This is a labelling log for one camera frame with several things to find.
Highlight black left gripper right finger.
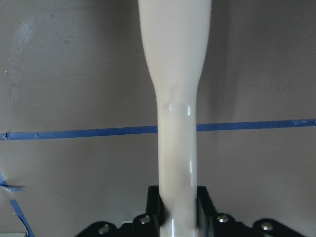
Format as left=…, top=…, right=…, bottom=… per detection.
left=197, top=186, right=217, bottom=226

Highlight white brush black bristles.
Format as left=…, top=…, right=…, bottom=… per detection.
left=138, top=0, right=211, bottom=237

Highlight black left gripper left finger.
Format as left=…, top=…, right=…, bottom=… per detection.
left=146, top=186, right=165, bottom=226

